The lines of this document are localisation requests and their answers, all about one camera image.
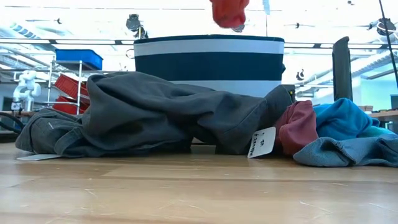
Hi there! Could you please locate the dark grey garment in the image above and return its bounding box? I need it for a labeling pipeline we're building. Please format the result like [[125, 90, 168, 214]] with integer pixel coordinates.
[[14, 71, 294, 158]]

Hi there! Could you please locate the maroon garment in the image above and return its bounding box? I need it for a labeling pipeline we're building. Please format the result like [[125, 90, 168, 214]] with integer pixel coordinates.
[[275, 100, 320, 156]]

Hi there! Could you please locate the coral orange garment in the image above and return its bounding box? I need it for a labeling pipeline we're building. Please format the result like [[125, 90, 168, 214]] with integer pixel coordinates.
[[210, 0, 250, 29]]

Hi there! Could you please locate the bright blue garment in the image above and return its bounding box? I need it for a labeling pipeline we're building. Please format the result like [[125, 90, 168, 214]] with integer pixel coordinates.
[[313, 98, 397, 141]]

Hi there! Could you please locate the blue-grey garment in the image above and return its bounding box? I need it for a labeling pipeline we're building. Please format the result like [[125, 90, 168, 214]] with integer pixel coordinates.
[[292, 133, 398, 168]]

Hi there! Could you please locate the navy white-striped fabric bin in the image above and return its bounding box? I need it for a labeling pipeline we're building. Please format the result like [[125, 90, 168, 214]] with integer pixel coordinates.
[[126, 34, 286, 98]]

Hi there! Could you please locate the handwritten white paper tag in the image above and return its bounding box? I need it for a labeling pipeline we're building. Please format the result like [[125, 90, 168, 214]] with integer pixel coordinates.
[[248, 126, 277, 159]]

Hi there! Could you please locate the black ceiling fixture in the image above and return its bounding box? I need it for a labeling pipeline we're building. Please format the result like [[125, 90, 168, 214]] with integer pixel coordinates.
[[126, 14, 149, 40], [376, 17, 397, 37]]

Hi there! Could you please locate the metal shelf rack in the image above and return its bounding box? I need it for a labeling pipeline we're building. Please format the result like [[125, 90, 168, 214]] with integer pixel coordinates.
[[42, 55, 103, 115]]

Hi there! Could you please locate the blue storage bin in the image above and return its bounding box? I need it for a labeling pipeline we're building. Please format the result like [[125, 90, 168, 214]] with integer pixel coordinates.
[[55, 49, 104, 71]]

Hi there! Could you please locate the plain white paper tag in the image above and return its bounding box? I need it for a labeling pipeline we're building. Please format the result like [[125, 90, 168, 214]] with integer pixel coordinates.
[[16, 153, 63, 162]]

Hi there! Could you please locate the black upright post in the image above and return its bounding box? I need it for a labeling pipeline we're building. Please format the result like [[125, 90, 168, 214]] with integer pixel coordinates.
[[331, 36, 354, 102]]

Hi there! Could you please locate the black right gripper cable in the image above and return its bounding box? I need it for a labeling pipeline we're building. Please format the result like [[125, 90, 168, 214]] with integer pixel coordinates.
[[377, 0, 398, 90]]

